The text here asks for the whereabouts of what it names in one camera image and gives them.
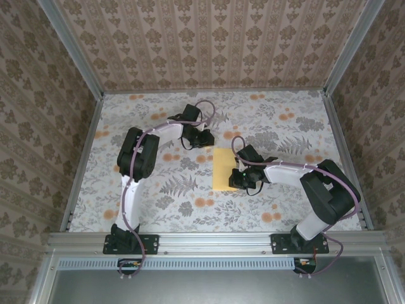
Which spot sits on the grey metal sheet panel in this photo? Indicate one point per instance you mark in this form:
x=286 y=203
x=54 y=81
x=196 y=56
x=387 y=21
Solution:
x=215 y=285

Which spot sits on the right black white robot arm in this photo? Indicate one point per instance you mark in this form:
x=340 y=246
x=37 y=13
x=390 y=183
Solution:
x=329 y=190

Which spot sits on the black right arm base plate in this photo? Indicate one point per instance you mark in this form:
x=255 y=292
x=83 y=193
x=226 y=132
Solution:
x=280 y=244

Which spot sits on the wide aluminium frame rail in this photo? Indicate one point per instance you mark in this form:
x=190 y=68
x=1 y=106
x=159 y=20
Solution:
x=215 y=242

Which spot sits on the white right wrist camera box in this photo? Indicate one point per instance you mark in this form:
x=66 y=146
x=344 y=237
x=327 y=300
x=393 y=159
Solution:
x=238 y=163

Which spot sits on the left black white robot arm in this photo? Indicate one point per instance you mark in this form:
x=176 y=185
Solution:
x=136 y=155

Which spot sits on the aluminium frame post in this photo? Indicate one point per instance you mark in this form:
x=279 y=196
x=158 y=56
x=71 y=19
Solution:
x=351 y=47
x=72 y=47

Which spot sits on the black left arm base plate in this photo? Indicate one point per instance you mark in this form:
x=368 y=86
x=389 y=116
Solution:
x=148 y=244

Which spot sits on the aluminium side rail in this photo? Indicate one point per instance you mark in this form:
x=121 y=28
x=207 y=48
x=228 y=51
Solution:
x=82 y=161
x=348 y=161

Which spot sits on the yellow cloth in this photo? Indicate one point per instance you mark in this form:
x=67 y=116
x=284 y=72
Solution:
x=223 y=171

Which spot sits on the floral patterned table cover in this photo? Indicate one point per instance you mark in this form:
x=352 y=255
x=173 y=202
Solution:
x=269 y=111

